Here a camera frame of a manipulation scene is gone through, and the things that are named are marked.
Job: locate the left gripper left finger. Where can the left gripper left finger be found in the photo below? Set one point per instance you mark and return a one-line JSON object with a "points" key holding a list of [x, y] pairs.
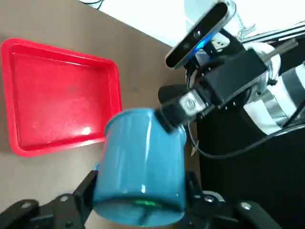
{"points": [[47, 214]]}

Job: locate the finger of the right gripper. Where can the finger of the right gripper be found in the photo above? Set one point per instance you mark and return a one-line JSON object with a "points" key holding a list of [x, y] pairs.
{"points": [[174, 117]]}

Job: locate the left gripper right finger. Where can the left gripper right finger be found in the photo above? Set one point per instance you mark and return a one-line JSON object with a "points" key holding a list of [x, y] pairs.
{"points": [[209, 214]]}

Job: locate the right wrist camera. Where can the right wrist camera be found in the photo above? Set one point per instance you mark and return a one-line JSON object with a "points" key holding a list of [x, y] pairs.
{"points": [[202, 33]]}

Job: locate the red plastic tray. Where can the red plastic tray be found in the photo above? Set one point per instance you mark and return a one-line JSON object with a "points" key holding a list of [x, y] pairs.
{"points": [[59, 95]]}

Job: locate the blue enamel cup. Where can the blue enamel cup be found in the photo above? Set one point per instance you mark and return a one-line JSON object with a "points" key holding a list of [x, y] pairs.
{"points": [[143, 162]]}

